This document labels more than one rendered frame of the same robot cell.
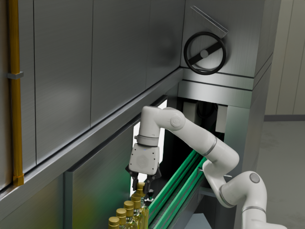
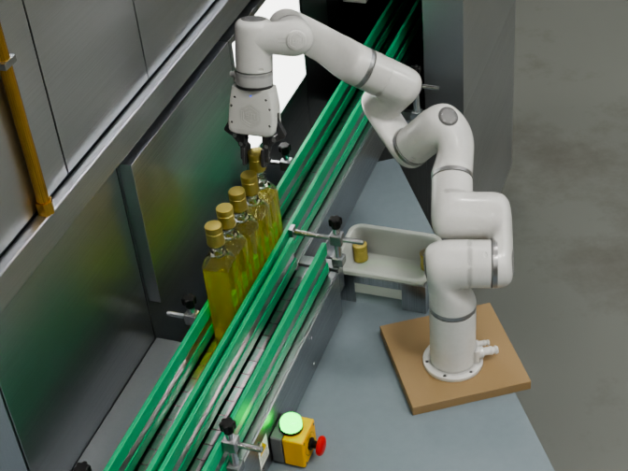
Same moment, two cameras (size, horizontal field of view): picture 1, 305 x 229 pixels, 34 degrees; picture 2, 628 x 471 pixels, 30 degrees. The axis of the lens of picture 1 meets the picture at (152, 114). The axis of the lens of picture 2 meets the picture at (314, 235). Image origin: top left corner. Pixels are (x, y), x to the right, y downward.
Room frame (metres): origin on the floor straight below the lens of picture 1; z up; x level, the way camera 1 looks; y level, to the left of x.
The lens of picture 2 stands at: (-0.41, -0.21, 2.53)
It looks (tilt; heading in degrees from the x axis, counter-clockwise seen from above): 38 degrees down; 4
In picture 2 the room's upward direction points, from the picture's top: 6 degrees counter-clockwise
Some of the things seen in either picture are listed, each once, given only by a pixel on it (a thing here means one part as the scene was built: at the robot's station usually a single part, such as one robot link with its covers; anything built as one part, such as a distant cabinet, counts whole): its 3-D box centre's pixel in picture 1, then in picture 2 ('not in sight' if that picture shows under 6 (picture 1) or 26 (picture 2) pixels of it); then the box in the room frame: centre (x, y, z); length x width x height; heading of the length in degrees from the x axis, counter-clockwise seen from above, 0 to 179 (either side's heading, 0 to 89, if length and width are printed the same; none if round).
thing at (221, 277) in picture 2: not in sight; (224, 292); (1.37, 0.10, 0.99); 0.06 x 0.06 x 0.21; 72
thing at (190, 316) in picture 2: not in sight; (183, 320); (1.35, 0.19, 0.94); 0.07 x 0.04 x 0.13; 71
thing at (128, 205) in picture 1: (128, 208); (237, 199); (1.48, 0.06, 1.14); 0.04 x 0.04 x 0.04
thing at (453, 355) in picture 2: not in sight; (459, 333); (1.36, -0.37, 0.85); 0.16 x 0.13 x 0.15; 97
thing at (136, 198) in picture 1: (135, 201); (249, 182); (1.53, 0.04, 1.14); 0.04 x 0.04 x 0.04
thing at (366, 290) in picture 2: not in sight; (377, 267); (1.66, -0.21, 0.79); 0.27 x 0.17 x 0.08; 71
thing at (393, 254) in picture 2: not in sight; (388, 265); (1.65, -0.24, 0.80); 0.22 x 0.17 x 0.09; 71
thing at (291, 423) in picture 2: not in sight; (291, 422); (1.15, -0.02, 0.84); 0.05 x 0.05 x 0.03
